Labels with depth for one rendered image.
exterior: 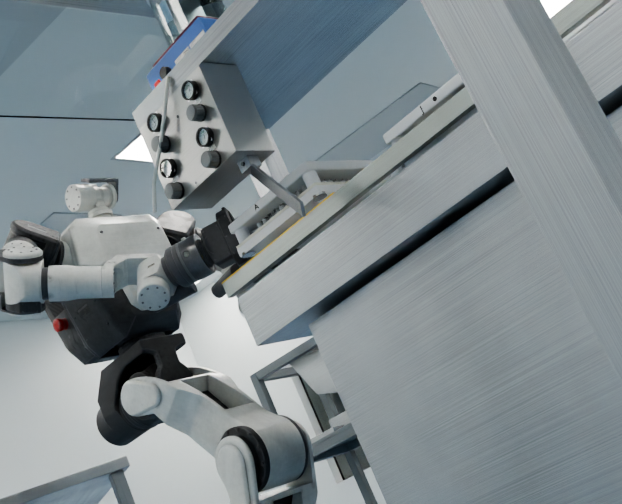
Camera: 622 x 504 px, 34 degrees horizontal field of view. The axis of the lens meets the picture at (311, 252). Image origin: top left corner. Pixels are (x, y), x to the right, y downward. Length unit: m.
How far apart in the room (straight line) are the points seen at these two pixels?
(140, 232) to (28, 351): 5.59
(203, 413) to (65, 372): 5.91
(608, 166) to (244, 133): 1.27
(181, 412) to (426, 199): 0.87
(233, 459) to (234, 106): 0.71
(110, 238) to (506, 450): 1.12
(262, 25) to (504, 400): 0.82
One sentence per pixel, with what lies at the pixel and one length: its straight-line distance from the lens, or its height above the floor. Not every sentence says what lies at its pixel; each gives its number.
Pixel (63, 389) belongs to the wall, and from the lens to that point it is 8.03.
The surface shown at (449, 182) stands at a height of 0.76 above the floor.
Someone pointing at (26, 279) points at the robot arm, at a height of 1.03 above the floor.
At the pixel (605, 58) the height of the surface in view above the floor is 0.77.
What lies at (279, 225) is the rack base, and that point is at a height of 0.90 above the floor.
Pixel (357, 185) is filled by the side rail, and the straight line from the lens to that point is 1.73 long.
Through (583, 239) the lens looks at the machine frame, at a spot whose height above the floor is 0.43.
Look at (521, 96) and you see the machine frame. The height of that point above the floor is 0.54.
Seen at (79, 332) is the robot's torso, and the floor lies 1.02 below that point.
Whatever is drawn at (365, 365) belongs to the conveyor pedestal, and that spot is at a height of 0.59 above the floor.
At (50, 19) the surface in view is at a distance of 2.27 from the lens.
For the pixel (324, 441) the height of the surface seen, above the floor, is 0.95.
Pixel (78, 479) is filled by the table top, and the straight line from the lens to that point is 3.19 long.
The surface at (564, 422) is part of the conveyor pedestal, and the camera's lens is 1.61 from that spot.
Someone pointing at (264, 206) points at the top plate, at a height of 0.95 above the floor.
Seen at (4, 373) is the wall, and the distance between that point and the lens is 7.79.
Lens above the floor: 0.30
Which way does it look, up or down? 16 degrees up
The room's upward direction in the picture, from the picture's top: 24 degrees counter-clockwise
